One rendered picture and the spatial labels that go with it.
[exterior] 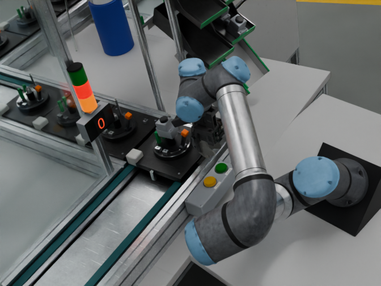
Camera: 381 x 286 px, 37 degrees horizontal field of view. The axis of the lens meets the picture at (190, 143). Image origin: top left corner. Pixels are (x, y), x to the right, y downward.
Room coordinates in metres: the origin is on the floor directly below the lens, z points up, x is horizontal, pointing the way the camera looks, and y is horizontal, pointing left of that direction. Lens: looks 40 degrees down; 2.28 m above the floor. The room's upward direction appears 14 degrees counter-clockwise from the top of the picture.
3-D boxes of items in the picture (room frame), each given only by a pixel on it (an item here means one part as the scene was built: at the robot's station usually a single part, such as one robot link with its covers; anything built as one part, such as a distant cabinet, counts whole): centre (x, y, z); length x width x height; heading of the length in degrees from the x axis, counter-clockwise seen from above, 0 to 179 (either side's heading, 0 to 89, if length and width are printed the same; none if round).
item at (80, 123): (1.51, 0.28, 1.29); 0.12 x 0.05 x 0.25; 136
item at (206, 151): (1.35, -0.05, 1.10); 0.06 x 0.03 x 0.09; 46
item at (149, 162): (1.56, 0.07, 0.96); 0.24 x 0.24 x 0.02; 46
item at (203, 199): (1.35, -0.03, 0.93); 0.21 x 0.07 x 0.06; 136
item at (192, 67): (1.36, -0.05, 1.37); 0.09 x 0.08 x 0.11; 165
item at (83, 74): (1.51, 0.28, 1.38); 0.05 x 0.05 x 0.05
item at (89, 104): (1.51, 0.28, 1.28); 0.05 x 0.05 x 0.05
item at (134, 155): (1.56, 0.20, 0.97); 0.05 x 0.05 x 0.04; 46
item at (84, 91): (1.51, 0.28, 1.33); 0.05 x 0.05 x 0.05
